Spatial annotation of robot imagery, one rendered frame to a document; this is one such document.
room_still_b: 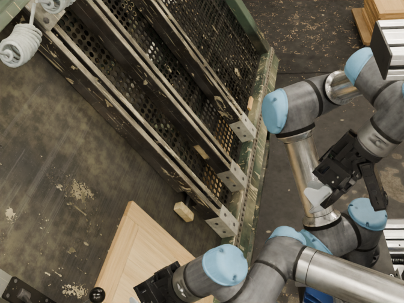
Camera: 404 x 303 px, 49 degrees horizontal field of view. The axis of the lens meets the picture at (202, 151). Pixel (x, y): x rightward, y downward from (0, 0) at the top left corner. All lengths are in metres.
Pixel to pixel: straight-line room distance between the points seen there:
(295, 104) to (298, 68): 2.82
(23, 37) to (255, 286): 0.71
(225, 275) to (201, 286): 0.07
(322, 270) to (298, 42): 3.64
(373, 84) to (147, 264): 0.85
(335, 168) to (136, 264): 0.69
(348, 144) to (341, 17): 3.94
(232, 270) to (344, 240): 0.62
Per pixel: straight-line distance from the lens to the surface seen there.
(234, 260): 0.84
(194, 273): 0.87
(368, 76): 0.94
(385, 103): 0.92
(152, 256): 1.43
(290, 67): 4.08
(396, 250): 1.73
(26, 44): 1.05
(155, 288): 0.98
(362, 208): 1.44
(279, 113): 1.24
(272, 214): 2.94
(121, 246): 1.33
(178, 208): 1.55
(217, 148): 1.78
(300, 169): 1.31
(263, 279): 0.90
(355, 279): 0.89
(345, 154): 0.96
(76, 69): 1.33
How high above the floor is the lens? 2.39
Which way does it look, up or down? 46 degrees down
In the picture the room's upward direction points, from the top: 6 degrees counter-clockwise
